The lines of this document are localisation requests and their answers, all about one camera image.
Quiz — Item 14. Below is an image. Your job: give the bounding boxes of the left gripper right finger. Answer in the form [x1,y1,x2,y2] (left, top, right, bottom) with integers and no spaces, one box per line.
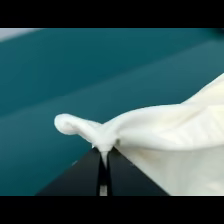
[106,146,169,197]

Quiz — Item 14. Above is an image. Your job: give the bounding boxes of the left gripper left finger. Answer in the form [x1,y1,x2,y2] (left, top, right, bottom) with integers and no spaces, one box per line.
[36,147,101,197]

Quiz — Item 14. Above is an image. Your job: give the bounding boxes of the white T-shirt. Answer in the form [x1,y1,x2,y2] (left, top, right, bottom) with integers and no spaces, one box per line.
[53,72,224,197]

